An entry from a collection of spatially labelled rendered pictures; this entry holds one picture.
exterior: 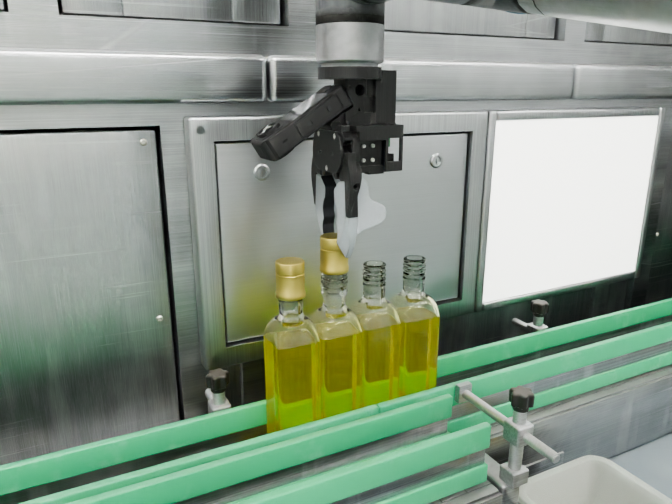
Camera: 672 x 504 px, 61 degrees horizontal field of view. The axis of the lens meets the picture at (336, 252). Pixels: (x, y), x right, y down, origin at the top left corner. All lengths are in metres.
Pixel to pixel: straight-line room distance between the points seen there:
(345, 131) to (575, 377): 0.56
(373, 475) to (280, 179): 0.39
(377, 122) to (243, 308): 0.32
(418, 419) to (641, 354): 0.47
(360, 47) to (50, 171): 0.39
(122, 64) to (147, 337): 0.35
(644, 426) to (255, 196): 0.77
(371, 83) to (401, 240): 0.30
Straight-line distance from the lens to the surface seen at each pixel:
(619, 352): 1.04
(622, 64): 1.20
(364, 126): 0.63
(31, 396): 0.84
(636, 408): 1.11
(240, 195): 0.75
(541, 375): 0.92
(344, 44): 0.63
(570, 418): 0.98
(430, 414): 0.77
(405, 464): 0.68
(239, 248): 0.77
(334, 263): 0.66
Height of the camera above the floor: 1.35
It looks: 16 degrees down
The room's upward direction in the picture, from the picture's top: straight up
